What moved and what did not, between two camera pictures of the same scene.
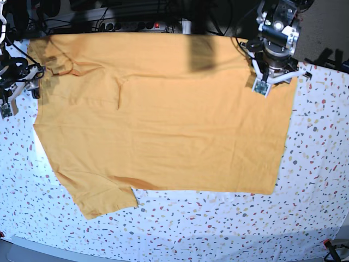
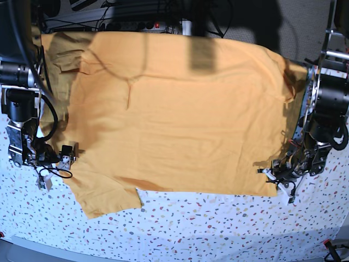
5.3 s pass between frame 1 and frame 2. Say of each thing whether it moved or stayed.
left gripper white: moved
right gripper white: moved
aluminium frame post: stayed
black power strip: stayed
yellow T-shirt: stayed
